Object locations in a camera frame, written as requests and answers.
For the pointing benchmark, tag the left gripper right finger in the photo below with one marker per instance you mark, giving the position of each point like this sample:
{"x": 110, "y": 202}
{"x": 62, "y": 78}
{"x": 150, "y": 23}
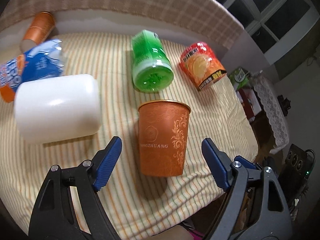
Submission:
{"x": 254, "y": 206}

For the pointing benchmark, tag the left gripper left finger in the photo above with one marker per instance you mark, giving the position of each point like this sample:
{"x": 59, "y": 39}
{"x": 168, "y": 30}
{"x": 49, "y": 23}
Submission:
{"x": 68, "y": 206}

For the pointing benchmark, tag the orange patterned paper cup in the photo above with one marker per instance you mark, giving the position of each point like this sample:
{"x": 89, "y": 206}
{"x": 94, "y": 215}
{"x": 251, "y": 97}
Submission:
{"x": 162, "y": 137}

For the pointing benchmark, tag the white plastic cup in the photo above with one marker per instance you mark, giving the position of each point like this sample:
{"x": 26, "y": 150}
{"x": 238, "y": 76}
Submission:
{"x": 58, "y": 108}

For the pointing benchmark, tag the red orange snack cup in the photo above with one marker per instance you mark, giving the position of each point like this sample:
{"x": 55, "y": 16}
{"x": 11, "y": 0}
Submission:
{"x": 201, "y": 65}

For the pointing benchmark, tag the blue orange wrapped cup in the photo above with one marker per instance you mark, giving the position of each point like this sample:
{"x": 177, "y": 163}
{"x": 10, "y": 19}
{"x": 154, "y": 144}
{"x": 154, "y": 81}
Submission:
{"x": 41, "y": 62}

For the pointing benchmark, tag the green plastic cup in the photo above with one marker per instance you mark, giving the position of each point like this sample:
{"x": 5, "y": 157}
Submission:
{"x": 151, "y": 69}

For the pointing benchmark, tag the orange paper cup at back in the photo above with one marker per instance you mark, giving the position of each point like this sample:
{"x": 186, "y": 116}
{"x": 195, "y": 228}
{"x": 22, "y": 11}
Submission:
{"x": 40, "y": 28}

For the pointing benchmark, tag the black electronic device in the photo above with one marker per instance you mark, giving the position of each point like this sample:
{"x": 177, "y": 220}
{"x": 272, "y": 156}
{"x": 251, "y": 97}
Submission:
{"x": 302, "y": 161}

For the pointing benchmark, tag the red cardboard box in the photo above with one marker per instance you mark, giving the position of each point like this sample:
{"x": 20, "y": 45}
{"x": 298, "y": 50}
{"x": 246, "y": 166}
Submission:
{"x": 249, "y": 102}

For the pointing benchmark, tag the white lace cloth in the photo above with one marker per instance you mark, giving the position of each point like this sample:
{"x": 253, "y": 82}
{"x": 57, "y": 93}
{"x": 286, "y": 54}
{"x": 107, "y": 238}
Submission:
{"x": 268, "y": 98}

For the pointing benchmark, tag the green white carton box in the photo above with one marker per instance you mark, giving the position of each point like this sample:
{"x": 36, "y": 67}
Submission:
{"x": 239, "y": 78}

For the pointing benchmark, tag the plaid brown sill cloth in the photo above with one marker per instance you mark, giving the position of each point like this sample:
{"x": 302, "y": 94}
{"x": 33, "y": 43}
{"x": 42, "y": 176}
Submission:
{"x": 205, "y": 17}

